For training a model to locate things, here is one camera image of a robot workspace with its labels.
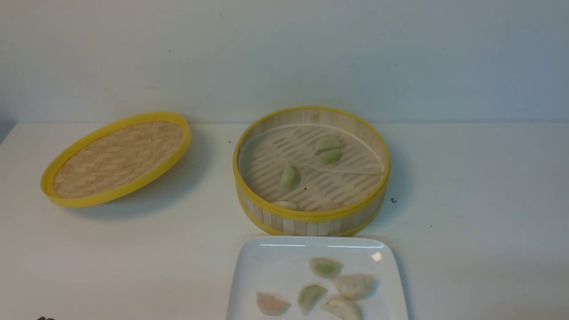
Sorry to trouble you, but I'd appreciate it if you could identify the green dumpling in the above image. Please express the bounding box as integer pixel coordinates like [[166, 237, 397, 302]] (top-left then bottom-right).
[[279, 164, 300, 191], [317, 148, 341, 164], [297, 285, 328, 316], [309, 257, 344, 279], [314, 135, 342, 153]]

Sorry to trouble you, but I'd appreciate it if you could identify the green dumpling on plate top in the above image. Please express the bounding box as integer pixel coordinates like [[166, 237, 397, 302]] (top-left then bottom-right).
[[309, 257, 344, 279]]

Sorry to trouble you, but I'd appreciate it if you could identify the white square plate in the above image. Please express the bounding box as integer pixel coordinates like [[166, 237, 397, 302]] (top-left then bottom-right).
[[225, 236, 409, 320]]

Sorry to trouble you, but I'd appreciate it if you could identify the white dumpling on plate right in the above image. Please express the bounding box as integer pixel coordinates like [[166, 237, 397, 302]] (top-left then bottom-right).
[[333, 275, 377, 300]]

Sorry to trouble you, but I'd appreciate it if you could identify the white dumpling on plate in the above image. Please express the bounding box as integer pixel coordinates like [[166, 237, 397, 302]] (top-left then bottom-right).
[[320, 297, 363, 320], [333, 275, 377, 300]]

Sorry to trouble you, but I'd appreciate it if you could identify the pink dumpling on plate left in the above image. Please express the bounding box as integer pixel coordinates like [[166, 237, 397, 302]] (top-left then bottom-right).
[[256, 292, 291, 316]]

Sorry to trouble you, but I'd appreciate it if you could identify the white dumpling on plate bottom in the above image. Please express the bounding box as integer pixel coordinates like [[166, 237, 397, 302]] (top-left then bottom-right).
[[320, 297, 363, 320]]

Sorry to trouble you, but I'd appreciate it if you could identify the yellow-rimmed bamboo steamer basket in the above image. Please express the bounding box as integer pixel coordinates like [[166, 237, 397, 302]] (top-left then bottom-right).
[[233, 107, 392, 236]]

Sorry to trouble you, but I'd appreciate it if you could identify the yellow-rimmed bamboo steamer lid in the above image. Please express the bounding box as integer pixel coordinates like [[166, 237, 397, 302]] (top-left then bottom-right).
[[40, 112, 192, 208]]

